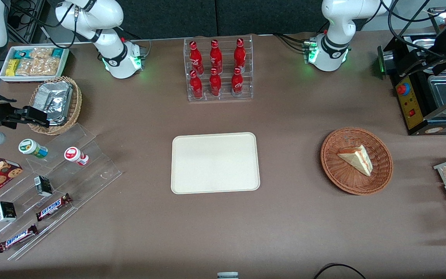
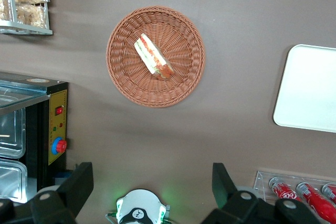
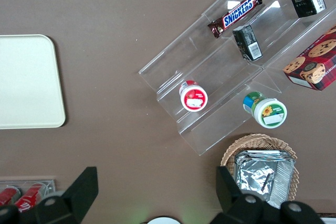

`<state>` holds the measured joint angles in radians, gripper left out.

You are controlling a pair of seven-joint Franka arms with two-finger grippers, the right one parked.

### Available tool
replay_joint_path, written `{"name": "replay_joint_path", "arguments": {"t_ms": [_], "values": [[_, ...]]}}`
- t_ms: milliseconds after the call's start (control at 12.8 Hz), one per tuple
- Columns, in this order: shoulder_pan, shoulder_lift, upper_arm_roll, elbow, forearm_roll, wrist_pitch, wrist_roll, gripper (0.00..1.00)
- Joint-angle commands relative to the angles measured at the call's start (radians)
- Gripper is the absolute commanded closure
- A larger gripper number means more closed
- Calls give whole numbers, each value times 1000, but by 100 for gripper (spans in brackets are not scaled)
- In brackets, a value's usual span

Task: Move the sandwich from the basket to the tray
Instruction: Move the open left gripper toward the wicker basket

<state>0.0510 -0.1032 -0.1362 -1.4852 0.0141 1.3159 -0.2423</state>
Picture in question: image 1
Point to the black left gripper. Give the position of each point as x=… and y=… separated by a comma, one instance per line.
x=438, y=45

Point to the triangular white bread sandwich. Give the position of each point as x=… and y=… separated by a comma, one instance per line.
x=358, y=159

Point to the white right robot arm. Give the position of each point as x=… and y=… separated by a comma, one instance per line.
x=110, y=54

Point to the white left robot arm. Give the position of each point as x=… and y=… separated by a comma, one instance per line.
x=329, y=46

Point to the light wicker basket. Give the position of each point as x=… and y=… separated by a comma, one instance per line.
x=75, y=104

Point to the white rectangular snack tray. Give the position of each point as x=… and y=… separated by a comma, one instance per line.
x=65, y=62

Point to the brown wicker basket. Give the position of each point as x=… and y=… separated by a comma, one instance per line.
x=343, y=178

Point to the cream plastic tray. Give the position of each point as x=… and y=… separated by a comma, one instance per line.
x=215, y=162

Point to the silver foil packet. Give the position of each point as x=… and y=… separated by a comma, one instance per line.
x=54, y=100

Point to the green lid white cup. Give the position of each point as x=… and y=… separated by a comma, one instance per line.
x=31, y=148

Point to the red emergency stop button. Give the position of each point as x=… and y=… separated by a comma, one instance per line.
x=403, y=89

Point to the black food warmer cabinet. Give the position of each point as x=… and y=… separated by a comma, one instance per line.
x=412, y=108

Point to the clear bag of nuts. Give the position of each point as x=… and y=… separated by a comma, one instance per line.
x=41, y=53
x=39, y=67

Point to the yellow snack packet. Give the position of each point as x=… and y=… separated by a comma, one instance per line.
x=12, y=68

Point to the red lid white cup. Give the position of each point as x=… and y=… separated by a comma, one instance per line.
x=74, y=155

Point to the teal snack packet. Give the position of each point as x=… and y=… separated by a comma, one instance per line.
x=57, y=52
x=21, y=53

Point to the small black carton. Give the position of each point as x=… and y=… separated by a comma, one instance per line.
x=43, y=186
x=5, y=211

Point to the clear acrylic stepped display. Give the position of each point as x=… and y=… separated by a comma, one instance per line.
x=91, y=174

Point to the brown snickers bar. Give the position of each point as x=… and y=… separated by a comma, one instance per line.
x=17, y=238
x=52, y=207

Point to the red cola bottle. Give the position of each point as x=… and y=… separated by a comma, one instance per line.
x=196, y=86
x=215, y=83
x=196, y=58
x=215, y=57
x=237, y=83
x=240, y=55

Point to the clear acrylic bottle rack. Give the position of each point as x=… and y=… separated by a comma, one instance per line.
x=225, y=99

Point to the grey cylindrical object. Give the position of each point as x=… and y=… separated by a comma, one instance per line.
x=227, y=275

